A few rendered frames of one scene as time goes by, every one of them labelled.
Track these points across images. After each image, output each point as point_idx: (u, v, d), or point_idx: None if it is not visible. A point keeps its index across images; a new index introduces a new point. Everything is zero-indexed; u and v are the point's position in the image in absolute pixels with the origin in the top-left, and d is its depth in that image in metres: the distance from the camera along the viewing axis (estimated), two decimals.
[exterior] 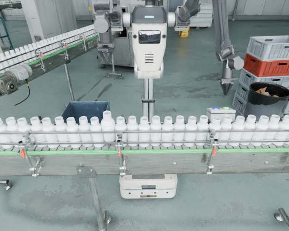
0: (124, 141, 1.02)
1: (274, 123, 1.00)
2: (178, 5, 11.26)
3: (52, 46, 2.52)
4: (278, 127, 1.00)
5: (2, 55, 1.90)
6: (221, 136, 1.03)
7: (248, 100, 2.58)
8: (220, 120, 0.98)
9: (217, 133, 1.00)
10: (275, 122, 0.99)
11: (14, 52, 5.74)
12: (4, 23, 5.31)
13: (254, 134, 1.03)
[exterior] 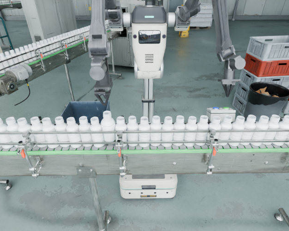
0: (124, 141, 1.02)
1: (274, 123, 1.00)
2: (178, 5, 11.26)
3: (52, 46, 2.52)
4: (278, 127, 1.00)
5: (2, 55, 1.90)
6: (221, 136, 1.03)
7: (248, 100, 2.58)
8: (220, 120, 0.98)
9: (217, 133, 1.00)
10: (275, 122, 0.99)
11: (14, 52, 5.74)
12: (4, 23, 5.31)
13: (254, 134, 1.03)
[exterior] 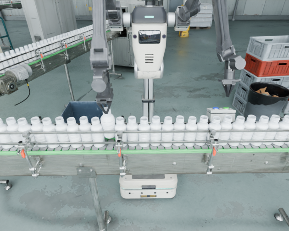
0: (124, 141, 1.02)
1: (274, 123, 1.00)
2: (178, 5, 11.26)
3: (52, 46, 2.52)
4: (278, 127, 1.00)
5: (2, 55, 1.90)
6: (221, 136, 1.03)
7: (248, 100, 2.58)
8: (220, 120, 0.98)
9: (217, 133, 1.00)
10: (275, 122, 0.99)
11: (14, 52, 5.74)
12: (4, 23, 5.31)
13: (254, 134, 1.03)
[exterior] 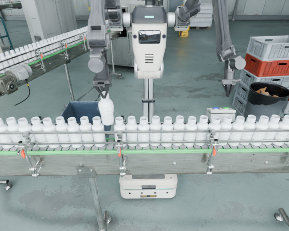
0: (123, 141, 1.02)
1: (274, 123, 1.00)
2: (178, 5, 11.26)
3: (52, 46, 2.52)
4: (278, 127, 1.00)
5: (2, 55, 1.90)
6: (221, 136, 1.03)
7: (248, 100, 2.58)
8: (220, 120, 0.98)
9: (217, 133, 1.00)
10: (275, 122, 0.99)
11: (14, 52, 5.74)
12: (4, 23, 5.31)
13: (254, 134, 1.03)
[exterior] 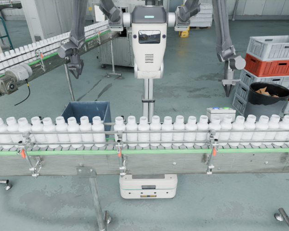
0: (123, 141, 1.02)
1: (274, 123, 1.00)
2: (178, 5, 11.26)
3: (52, 46, 2.52)
4: (278, 127, 1.00)
5: (2, 55, 1.90)
6: (221, 136, 1.03)
7: (248, 100, 2.58)
8: (220, 120, 0.98)
9: (217, 133, 1.00)
10: (275, 122, 0.99)
11: (14, 52, 5.74)
12: (4, 23, 5.31)
13: (254, 134, 1.03)
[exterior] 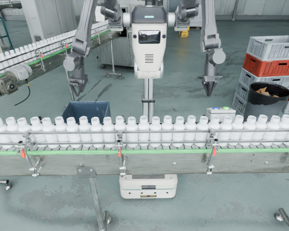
0: (113, 141, 1.02)
1: (262, 123, 0.99)
2: (178, 5, 11.26)
3: (52, 46, 2.52)
4: (266, 127, 1.00)
5: (2, 55, 1.90)
6: (209, 136, 1.03)
7: (248, 100, 2.58)
8: (208, 120, 0.98)
9: (205, 133, 1.00)
10: (263, 122, 0.99)
11: (14, 52, 5.74)
12: (4, 23, 5.31)
13: (242, 134, 1.03)
